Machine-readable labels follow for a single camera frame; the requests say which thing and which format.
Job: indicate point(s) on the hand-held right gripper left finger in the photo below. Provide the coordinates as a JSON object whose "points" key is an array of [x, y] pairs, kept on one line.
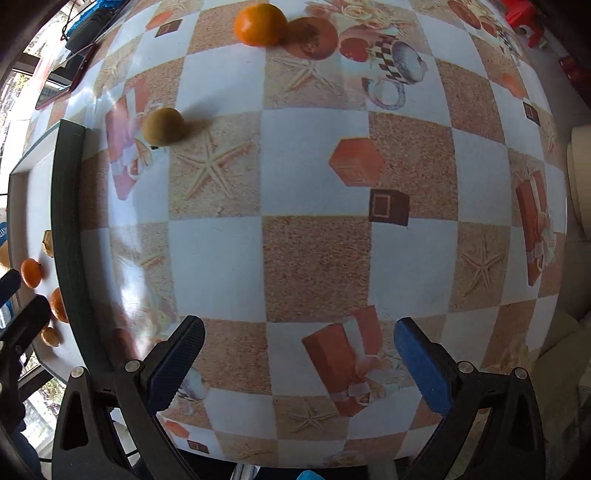
{"points": [[178, 364]]}

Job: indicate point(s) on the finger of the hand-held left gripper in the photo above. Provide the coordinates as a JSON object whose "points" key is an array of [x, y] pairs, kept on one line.
{"points": [[9, 287], [25, 321]]}

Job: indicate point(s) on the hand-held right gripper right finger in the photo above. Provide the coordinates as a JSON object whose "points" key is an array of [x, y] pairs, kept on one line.
{"points": [[422, 364]]}

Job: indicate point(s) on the orange mandarin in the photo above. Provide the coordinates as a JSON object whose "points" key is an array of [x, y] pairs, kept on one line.
{"points": [[260, 24], [51, 337], [31, 273], [60, 304]]}

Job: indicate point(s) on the white tray with grey rim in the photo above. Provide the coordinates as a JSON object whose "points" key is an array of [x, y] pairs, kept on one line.
{"points": [[69, 207]]}

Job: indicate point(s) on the person's leg in jeans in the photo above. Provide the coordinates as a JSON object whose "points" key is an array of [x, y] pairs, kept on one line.
{"points": [[27, 457]]}

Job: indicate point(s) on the printed checkered tablecloth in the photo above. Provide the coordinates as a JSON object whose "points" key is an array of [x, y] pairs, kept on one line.
{"points": [[314, 258]]}

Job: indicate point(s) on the bright blue object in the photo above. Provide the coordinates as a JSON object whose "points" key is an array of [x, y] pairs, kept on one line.
{"points": [[307, 475]]}

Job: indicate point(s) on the red-cased tablet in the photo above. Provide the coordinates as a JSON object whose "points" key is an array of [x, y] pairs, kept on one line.
{"points": [[64, 78]]}

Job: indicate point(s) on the brown kiwi fruit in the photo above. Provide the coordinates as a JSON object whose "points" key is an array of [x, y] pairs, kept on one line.
{"points": [[164, 126]]}

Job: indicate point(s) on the black and blue device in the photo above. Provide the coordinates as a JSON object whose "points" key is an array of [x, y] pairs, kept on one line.
{"points": [[90, 25]]}

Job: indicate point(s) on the small red object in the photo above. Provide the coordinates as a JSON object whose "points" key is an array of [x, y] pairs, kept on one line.
{"points": [[572, 70]]}

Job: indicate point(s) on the red plastic stool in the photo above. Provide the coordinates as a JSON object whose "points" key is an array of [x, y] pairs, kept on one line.
{"points": [[524, 18]]}

